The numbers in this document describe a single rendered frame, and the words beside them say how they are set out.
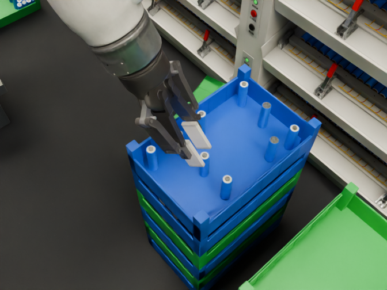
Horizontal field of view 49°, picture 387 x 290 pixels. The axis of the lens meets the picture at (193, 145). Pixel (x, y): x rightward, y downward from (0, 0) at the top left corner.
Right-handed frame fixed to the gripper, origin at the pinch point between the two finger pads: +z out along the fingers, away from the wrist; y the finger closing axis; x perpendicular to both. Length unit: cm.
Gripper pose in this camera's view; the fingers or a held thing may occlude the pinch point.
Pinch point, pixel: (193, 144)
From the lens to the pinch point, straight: 74.4
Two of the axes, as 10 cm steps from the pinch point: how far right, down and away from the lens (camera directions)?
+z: 4.0, 6.1, 6.8
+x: 8.6, 0.1, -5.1
